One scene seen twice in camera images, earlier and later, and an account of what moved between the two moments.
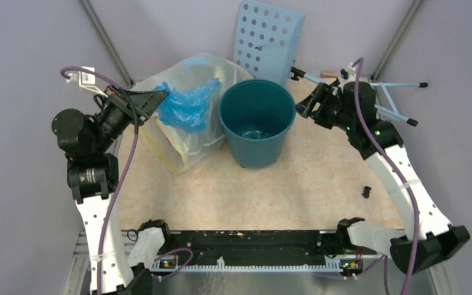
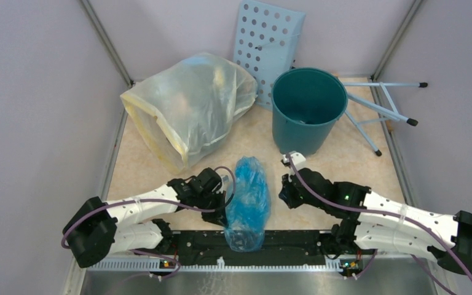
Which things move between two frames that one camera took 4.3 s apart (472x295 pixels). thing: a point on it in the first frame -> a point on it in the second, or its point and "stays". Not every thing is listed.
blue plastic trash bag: x=188 y=108 -> x=248 y=208
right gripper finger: x=303 y=108 -> x=290 y=195
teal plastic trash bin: x=257 y=115 -> x=306 y=104
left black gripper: x=147 y=101 -> x=219 y=216
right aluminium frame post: x=415 y=7 stays
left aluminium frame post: x=99 y=27 stays
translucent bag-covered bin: x=173 y=146 stays
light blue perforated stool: x=268 y=38 stays
